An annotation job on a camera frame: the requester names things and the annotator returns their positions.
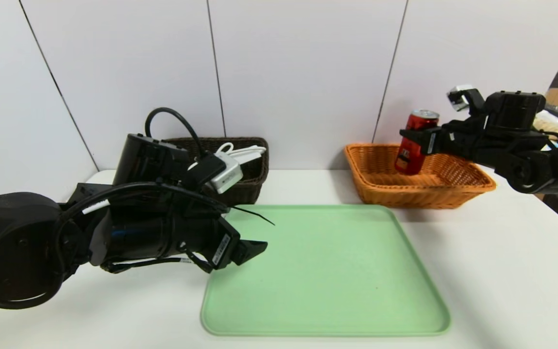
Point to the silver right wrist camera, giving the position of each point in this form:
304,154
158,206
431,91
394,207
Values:
460,97

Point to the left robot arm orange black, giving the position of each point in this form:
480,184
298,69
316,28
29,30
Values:
12,242

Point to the red soda can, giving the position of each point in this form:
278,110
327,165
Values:
410,162

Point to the light green plastic tray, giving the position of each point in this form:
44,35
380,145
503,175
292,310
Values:
327,271

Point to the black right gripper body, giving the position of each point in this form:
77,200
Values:
429,141

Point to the orange wicker basket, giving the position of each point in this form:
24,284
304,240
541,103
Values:
434,194

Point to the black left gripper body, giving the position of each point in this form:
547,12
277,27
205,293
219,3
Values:
224,248

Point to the black brush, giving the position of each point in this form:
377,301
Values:
555,112

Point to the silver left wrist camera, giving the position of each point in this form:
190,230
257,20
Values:
228,175

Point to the dark brown wicker basket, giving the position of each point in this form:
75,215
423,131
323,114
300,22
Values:
250,189

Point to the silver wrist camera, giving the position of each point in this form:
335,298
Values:
460,97
228,175

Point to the tan woven loaf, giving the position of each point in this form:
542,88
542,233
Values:
555,127

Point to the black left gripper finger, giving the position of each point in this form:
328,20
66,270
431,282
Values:
250,249

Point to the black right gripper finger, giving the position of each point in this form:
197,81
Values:
414,135

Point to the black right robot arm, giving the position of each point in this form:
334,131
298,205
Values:
526,165

